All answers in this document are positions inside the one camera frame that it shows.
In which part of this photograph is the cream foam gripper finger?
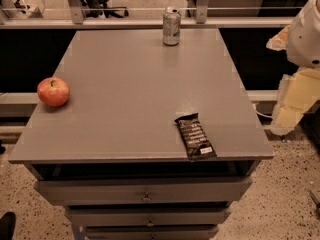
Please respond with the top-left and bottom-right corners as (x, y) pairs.
(270, 67), (320, 135)
(266, 26), (290, 51)

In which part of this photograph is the grey drawer cabinet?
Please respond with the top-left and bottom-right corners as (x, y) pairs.
(8, 28), (275, 240)

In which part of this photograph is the top grey drawer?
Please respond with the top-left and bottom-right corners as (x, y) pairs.
(34, 176), (252, 206)

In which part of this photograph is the black shoe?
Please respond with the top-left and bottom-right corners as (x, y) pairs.
(0, 212), (16, 240)

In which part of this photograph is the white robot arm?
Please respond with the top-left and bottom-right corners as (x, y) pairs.
(266, 0), (320, 135)

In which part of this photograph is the bottom grey drawer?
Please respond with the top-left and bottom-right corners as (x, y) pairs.
(85, 225), (218, 240)

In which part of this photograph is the black rxbar chocolate wrapper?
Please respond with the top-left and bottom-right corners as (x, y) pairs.
(175, 113), (216, 161)

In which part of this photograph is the middle grey drawer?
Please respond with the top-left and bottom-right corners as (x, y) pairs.
(66, 207), (231, 227)

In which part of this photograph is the grey drawer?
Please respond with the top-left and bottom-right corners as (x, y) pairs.
(34, 176), (252, 206)
(66, 207), (231, 227)
(85, 225), (218, 240)

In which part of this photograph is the grey metal railing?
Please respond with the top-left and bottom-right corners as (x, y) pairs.
(1, 0), (292, 29)

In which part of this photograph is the silver green soda can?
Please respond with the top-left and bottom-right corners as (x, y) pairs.
(163, 6), (181, 46)

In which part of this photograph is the red apple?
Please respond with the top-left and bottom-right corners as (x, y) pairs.
(37, 77), (70, 107)

